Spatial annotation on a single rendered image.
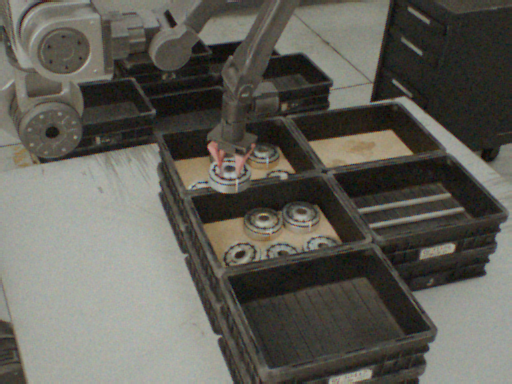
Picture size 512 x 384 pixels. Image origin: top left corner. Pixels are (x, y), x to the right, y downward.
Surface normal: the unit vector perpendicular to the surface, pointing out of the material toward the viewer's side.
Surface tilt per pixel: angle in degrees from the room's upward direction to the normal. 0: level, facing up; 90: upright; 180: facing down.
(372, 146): 0
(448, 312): 0
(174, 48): 100
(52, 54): 90
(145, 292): 0
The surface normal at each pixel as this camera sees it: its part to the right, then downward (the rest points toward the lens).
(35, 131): 0.43, 0.57
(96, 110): 0.07, -0.80
